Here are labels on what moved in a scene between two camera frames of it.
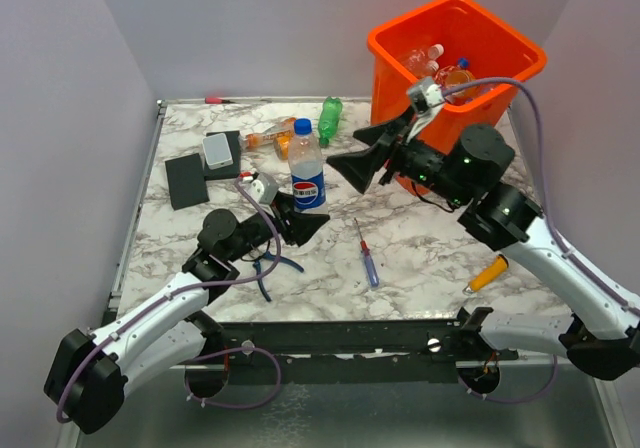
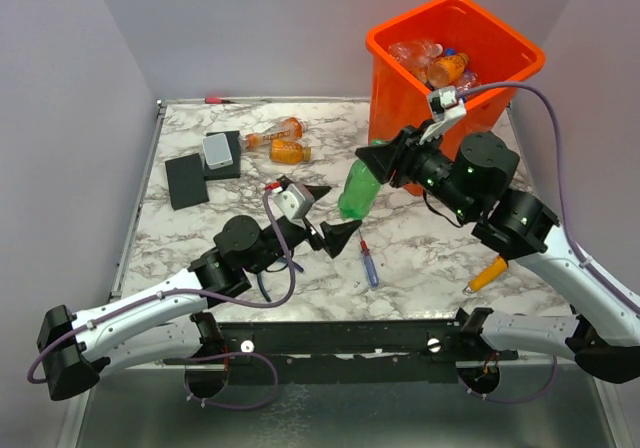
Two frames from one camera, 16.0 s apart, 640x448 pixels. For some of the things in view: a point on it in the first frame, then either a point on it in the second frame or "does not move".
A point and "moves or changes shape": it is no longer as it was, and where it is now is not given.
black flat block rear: [229, 171] does not move
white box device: [217, 151] does not move
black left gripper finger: [285, 204] → [317, 190]
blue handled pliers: [268, 255] does not move
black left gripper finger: [301, 227] → [336, 236]
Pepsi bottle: [307, 170] → [470, 78]
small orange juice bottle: [458, 76] moves or changes shape
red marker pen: [217, 100] does not move
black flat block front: [187, 184] does not move
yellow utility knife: [485, 277] does not move
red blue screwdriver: [373, 275] does not move
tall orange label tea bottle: [254, 140] does not move
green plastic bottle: [329, 120] → [360, 191]
